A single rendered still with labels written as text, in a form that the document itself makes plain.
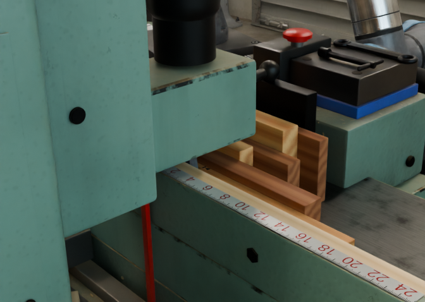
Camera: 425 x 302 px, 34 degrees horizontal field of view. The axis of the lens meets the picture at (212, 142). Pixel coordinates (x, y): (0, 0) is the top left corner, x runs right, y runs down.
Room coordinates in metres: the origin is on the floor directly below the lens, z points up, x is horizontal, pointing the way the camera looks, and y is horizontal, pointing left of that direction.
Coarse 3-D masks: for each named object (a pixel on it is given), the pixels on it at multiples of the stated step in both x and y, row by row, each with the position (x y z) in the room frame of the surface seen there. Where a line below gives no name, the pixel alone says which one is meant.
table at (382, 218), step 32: (352, 192) 0.57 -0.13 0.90; (384, 192) 0.56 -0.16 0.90; (416, 192) 0.62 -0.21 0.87; (128, 224) 0.54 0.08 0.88; (352, 224) 0.51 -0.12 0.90; (384, 224) 0.51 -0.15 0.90; (416, 224) 0.51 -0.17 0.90; (128, 256) 0.55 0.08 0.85; (160, 256) 0.51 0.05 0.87; (192, 256) 0.48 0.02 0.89; (384, 256) 0.46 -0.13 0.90; (416, 256) 0.46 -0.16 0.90; (192, 288) 0.48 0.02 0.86; (224, 288) 0.45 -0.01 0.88; (256, 288) 0.42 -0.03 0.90
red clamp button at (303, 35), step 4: (288, 28) 0.69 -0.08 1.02; (292, 28) 0.69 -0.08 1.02; (296, 28) 0.69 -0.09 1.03; (300, 28) 0.69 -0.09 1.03; (304, 28) 0.69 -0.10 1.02; (284, 32) 0.68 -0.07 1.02; (288, 32) 0.67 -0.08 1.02; (292, 32) 0.67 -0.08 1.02; (296, 32) 0.67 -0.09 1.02; (300, 32) 0.67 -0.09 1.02; (304, 32) 0.67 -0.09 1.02; (308, 32) 0.67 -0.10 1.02; (284, 36) 0.68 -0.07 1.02; (288, 36) 0.67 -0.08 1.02; (292, 36) 0.67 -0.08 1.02; (296, 36) 0.67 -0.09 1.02; (300, 36) 0.67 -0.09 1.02; (304, 36) 0.67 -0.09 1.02; (308, 36) 0.67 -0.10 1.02; (288, 40) 0.68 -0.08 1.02; (292, 40) 0.67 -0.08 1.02; (296, 40) 0.67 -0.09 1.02; (300, 40) 0.67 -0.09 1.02; (304, 40) 0.67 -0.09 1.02
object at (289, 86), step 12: (264, 84) 0.61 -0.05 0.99; (276, 84) 0.60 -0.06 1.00; (288, 84) 0.60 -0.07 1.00; (264, 96) 0.61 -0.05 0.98; (276, 96) 0.60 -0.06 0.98; (288, 96) 0.59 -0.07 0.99; (300, 96) 0.58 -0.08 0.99; (312, 96) 0.58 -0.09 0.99; (264, 108) 0.61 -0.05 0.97; (276, 108) 0.60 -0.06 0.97; (288, 108) 0.59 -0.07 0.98; (300, 108) 0.58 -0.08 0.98; (312, 108) 0.58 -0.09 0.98; (288, 120) 0.59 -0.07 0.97; (300, 120) 0.58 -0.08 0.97; (312, 120) 0.58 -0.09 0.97
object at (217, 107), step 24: (168, 72) 0.52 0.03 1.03; (192, 72) 0.52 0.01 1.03; (216, 72) 0.53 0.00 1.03; (240, 72) 0.54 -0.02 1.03; (168, 96) 0.49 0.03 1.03; (192, 96) 0.51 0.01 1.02; (216, 96) 0.52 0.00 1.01; (240, 96) 0.54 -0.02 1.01; (168, 120) 0.49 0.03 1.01; (192, 120) 0.51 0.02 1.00; (216, 120) 0.52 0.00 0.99; (240, 120) 0.54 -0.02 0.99; (168, 144) 0.49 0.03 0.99; (192, 144) 0.51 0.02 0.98; (216, 144) 0.52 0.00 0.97
